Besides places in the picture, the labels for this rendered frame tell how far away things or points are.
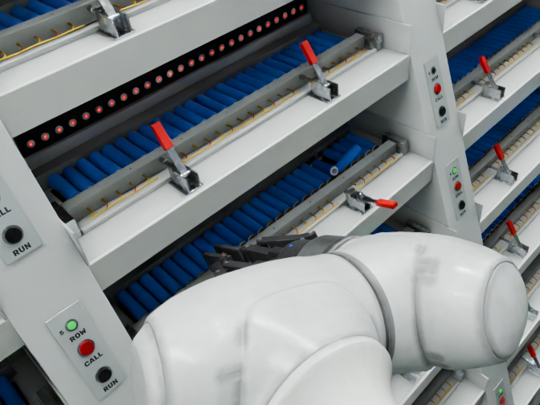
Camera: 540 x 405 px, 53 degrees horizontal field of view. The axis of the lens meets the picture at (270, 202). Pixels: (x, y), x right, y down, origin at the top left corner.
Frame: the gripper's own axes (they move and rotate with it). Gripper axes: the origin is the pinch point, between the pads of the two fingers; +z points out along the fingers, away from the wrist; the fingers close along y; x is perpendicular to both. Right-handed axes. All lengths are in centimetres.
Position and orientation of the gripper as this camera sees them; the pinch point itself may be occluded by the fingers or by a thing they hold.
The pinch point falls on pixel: (226, 259)
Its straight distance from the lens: 73.1
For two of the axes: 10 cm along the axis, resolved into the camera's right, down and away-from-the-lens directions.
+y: 7.1, -5.2, 4.7
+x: -4.3, -8.5, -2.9
